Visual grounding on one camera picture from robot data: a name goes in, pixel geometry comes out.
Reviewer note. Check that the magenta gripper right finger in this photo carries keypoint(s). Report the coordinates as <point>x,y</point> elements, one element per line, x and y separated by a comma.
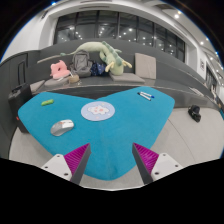
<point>153,166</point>

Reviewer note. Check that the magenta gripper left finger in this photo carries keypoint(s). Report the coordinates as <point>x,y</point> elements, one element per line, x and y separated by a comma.
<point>71,166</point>

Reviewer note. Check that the silver computer mouse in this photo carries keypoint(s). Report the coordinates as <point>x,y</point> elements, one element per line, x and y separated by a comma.
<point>61,127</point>

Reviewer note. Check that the round cartoon mouse pad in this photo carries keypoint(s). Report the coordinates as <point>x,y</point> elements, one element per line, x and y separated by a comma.
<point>97,111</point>

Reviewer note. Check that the blue table cloth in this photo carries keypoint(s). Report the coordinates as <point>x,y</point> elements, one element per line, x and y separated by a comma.
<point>136,120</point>

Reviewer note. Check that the small green toy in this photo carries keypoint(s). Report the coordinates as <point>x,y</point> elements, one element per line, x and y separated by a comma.
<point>47,102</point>

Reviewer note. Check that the black capped marker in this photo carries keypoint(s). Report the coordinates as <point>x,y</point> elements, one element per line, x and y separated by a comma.
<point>142,95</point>

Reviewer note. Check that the blue capped marker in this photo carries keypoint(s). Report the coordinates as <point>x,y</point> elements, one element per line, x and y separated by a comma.
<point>146,94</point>

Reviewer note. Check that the tan round basket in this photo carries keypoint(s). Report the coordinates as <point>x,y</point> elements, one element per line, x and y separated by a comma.
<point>73,79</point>

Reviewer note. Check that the grey flat seat cushion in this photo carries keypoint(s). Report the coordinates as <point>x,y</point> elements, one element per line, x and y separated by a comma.
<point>127,77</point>

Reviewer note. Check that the pink plush pillow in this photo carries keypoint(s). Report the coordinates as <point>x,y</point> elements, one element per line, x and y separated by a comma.
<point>59,70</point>

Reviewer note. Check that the grey square back cushion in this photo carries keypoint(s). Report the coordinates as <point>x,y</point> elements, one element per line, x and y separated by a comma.
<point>145,66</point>

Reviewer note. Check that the dark blue patterned bag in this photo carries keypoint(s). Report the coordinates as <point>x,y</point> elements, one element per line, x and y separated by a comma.
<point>98,69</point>

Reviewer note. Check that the grey backpack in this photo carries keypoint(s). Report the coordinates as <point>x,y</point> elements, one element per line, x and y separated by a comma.
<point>81,64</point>

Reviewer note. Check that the green dragon plush toy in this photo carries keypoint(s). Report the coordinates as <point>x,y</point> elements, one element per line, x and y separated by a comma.
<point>109,55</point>

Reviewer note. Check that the black camera on floor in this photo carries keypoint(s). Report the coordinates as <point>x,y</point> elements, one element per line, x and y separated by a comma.
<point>194,112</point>

